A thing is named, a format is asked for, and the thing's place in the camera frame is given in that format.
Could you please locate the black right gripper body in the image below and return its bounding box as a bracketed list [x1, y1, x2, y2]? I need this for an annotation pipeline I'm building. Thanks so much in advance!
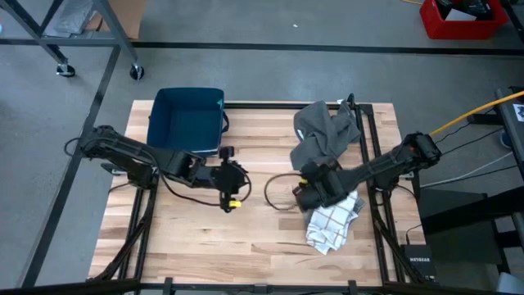
[292, 160, 349, 213]

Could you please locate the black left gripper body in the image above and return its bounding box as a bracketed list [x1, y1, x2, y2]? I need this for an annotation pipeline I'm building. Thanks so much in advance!
[192, 159, 249, 197]

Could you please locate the white red-checked towel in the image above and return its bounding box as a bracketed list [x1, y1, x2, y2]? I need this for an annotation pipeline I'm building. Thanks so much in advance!
[305, 190, 361, 256]

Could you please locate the plain grey towel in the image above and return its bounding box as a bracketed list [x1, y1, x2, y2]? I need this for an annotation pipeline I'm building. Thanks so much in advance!
[289, 100, 364, 171]

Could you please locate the navy blue fabric bin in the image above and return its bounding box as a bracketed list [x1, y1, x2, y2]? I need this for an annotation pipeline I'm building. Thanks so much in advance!
[146, 86, 230, 157]

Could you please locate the black equipment stand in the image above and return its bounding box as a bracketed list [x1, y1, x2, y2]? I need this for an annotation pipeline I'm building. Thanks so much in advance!
[417, 85, 524, 288]

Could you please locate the brown cardboard box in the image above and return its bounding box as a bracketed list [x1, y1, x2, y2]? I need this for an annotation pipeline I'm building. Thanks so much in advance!
[85, 0, 148, 40]

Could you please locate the grey metal cart with casters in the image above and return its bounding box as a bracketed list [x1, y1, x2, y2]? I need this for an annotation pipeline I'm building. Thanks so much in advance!
[0, 0, 145, 81]

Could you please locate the red plastic crate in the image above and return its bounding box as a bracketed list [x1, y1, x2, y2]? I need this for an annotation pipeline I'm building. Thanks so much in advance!
[419, 0, 511, 41]

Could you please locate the silver padded bag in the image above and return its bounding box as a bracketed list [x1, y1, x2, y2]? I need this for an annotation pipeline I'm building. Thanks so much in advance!
[52, 0, 98, 36]

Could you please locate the black electronic device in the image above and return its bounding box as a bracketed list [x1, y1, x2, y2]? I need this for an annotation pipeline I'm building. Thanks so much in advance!
[436, 0, 495, 21]

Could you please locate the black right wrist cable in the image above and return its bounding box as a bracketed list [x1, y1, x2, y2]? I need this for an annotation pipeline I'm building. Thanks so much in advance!
[264, 172, 304, 212]

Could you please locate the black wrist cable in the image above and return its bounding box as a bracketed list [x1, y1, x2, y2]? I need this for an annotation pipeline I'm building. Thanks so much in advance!
[161, 163, 253, 208]
[264, 172, 304, 212]

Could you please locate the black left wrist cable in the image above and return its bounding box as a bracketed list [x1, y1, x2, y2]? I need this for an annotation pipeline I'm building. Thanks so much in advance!
[161, 163, 253, 208]

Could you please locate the black aluminium table frame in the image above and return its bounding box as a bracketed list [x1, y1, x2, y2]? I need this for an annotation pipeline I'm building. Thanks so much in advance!
[88, 93, 435, 295]

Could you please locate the black Netgear network switch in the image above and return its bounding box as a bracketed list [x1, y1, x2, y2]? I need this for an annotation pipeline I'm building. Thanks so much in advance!
[400, 244, 437, 282]

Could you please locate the grey floor cable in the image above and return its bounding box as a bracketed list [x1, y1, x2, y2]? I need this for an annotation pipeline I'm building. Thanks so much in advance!
[419, 152, 515, 189]

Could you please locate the black floor cable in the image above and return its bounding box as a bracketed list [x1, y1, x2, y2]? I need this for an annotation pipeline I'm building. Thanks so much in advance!
[437, 122, 508, 157]

